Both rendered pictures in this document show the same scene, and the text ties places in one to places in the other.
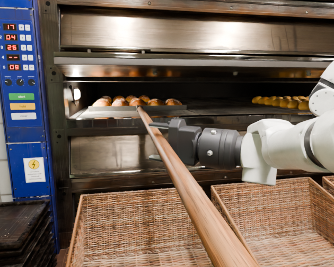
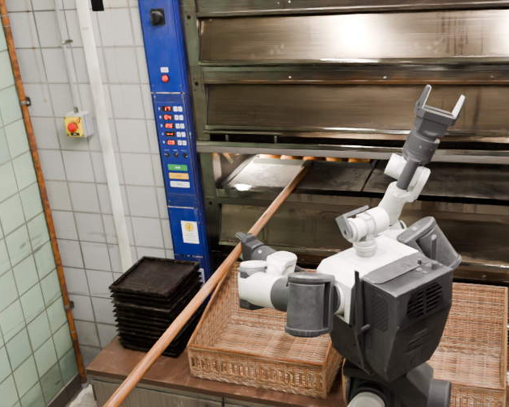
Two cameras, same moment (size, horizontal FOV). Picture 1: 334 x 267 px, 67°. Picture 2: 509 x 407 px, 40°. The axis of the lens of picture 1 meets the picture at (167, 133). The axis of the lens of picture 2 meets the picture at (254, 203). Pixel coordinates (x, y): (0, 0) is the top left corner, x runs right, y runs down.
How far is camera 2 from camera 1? 1.91 m
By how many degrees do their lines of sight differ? 33
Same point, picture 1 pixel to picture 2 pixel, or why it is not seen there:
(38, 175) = (193, 237)
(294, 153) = not seen: hidden behind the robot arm
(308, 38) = (498, 109)
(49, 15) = (198, 93)
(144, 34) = (285, 109)
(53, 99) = (204, 169)
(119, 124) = (264, 196)
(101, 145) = (250, 215)
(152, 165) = (299, 243)
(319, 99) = not seen: hidden behind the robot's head
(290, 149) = not seen: hidden behind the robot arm
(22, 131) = (179, 197)
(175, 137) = (244, 248)
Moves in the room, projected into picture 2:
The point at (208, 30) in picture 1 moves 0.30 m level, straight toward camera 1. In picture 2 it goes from (358, 102) to (312, 124)
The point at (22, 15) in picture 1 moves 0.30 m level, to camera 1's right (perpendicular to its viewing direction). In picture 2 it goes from (175, 98) to (238, 102)
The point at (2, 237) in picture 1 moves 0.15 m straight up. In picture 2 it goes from (159, 287) to (154, 254)
